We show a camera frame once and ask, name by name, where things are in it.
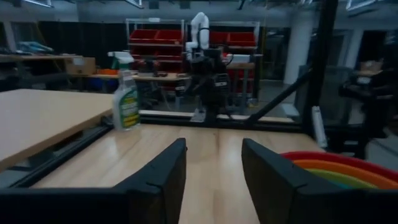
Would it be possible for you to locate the cardboard box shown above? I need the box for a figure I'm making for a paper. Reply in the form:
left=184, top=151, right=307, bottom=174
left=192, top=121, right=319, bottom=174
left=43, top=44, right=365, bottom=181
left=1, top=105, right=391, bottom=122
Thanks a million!
left=64, top=56, right=96, bottom=76

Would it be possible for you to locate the metal rack with red bins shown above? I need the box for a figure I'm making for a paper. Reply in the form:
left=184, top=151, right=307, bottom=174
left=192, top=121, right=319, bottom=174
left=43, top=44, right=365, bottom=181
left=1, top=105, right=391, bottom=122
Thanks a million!
left=208, top=21, right=261, bottom=103
left=125, top=17, right=186, bottom=74

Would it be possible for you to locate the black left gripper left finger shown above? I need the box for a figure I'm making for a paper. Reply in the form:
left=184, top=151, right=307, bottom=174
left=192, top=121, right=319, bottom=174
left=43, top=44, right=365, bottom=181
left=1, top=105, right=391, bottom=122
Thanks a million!
left=113, top=138, right=188, bottom=224

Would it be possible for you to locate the black shelf support rail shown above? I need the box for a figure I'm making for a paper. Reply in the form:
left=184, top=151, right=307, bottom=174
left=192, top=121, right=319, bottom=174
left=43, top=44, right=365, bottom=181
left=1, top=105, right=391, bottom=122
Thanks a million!
left=8, top=123, right=114, bottom=189

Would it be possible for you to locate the clear spray bottle green label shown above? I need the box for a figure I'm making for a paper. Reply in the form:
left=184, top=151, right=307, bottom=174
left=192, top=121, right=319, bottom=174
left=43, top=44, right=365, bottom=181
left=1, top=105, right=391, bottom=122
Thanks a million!
left=107, top=50, right=141, bottom=131

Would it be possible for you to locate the black upright frame post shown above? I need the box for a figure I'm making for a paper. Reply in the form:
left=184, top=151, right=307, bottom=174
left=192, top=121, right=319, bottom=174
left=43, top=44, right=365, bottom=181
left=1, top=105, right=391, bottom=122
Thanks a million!
left=302, top=0, right=340, bottom=135

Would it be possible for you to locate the orange plastic bowl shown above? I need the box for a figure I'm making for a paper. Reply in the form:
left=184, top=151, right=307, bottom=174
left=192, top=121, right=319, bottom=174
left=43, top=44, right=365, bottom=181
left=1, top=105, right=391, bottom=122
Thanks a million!
left=293, top=159, right=398, bottom=190

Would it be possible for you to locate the wooden workbench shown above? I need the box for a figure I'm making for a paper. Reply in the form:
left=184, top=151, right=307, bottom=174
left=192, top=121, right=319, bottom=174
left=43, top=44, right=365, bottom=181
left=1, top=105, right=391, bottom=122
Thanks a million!
left=70, top=72, right=191, bottom=108

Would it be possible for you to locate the black table frame rail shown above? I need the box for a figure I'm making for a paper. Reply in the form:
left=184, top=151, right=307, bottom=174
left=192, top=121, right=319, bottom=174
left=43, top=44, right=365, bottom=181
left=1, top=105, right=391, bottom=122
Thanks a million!
left=138, top=109, right=303, bottom=133

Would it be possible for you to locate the red plastic bowl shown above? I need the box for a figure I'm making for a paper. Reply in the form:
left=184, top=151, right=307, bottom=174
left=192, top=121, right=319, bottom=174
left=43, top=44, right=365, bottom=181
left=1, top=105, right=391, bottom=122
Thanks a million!
left=280, top=151, right=398, bottom=183

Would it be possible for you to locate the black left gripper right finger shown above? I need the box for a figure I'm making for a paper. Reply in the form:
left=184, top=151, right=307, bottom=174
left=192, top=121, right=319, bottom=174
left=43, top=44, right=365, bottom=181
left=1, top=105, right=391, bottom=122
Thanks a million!
left=241, top=138, right=340, bottom=224

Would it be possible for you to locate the light wooden shelf board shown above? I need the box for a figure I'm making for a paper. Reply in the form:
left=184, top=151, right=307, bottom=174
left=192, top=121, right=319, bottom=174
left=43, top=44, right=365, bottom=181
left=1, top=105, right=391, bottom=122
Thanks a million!
left=0, top=88, right=114, bottom=172

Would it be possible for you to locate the green plastic bowl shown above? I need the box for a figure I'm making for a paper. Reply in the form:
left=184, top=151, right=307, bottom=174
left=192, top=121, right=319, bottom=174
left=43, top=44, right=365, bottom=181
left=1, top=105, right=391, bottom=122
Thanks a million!
left=305, top=168, right=379, bottom=190

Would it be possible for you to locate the black diagonal frame brace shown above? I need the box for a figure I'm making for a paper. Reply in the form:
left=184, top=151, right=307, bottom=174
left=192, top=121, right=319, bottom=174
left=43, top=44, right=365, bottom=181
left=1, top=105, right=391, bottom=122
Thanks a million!
left=247, top=68, right=313, bottom=124

